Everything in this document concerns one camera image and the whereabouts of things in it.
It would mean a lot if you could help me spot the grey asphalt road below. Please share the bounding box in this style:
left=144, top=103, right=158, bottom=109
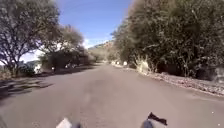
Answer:
left=0, top=62, right=224, bottom=128

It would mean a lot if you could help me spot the row of trees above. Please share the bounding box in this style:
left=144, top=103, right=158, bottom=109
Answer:
left=106, top=0, right=224, bottom=81

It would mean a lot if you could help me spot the group of trees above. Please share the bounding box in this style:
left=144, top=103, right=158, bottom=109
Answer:
left=38, top=24, right=96, bottom=71

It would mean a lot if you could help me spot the dry pale bush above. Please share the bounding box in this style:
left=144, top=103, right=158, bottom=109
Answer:
left=134, top=54, right=158, bottom=75

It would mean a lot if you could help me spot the distant hill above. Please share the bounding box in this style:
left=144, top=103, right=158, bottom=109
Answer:
left=87, top=39, right=116, bottom=63

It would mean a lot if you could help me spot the leaf-littered roadside verge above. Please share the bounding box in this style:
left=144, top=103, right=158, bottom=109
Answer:
left=111, top=63, right=224, bottom=98

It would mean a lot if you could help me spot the robot's own part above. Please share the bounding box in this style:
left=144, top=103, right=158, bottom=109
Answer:
left=55, top=117, right=73, bottom=128
left=141, top=111, right=169, bottom=128

